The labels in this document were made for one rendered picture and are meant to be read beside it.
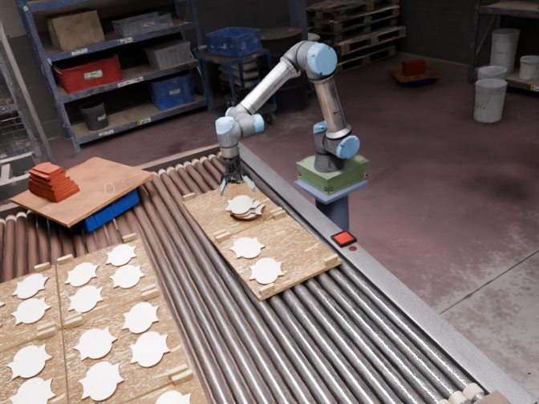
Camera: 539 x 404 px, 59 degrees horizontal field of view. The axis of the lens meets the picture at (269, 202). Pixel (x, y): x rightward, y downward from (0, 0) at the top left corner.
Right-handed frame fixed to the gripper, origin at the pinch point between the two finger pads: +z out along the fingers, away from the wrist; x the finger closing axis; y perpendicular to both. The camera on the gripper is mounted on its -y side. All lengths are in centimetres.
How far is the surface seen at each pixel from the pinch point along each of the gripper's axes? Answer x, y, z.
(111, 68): -173, -364, 25
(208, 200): -17.5, -15.8, 10.9
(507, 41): 275, -372, 52
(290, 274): 20.1, 44.1, 10.9
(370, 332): 44, 73, 13
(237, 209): -1.0, 4.2, 5.4
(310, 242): 28.4, 25.6, 10.9
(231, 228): -4.4, 9.7, 10.9
